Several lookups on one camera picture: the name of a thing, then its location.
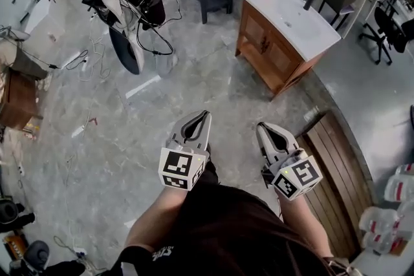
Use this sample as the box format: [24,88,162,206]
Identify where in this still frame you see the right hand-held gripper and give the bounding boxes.
[255,122,323,202]

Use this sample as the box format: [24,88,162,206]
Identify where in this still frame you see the person's right forearm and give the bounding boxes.
[277,193,334,260]

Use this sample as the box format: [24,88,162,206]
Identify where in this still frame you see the person's black shirt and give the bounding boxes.
[109,160,337,276]

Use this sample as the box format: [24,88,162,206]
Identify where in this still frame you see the dark wooden side cabinet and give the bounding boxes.
[0,69,44,133]

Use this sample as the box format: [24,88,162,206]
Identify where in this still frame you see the black office chair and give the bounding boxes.
[358,5,414,66]

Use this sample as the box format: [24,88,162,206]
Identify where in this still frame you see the white sink basin top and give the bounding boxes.
[240,0,342,63]

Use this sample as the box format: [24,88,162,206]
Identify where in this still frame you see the wooden sink cabinet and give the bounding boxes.
[235,0,326,96]

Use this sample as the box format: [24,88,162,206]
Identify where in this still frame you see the brown wooden slat panel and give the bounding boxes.
[295,111,364,260]

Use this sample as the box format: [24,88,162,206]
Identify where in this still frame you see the black cable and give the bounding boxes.
[109,0,184,58]

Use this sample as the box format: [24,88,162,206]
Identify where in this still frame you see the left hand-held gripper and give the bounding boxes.
[157,110,213,192]

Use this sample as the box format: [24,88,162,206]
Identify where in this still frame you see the white cable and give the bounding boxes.
[77,14,113,83]

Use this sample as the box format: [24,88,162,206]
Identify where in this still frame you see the person's left forearm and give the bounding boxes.
[124,184,188,253]

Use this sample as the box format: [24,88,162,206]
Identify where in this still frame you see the wooden cabinet door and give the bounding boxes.
[241,6,270,54]
[264,35,300,83]

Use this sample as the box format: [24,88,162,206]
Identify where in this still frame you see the pack of clear water bottles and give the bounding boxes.
[358,162,414,257]

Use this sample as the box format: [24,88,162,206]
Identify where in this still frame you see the white box table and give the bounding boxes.
[23,0,67,45]

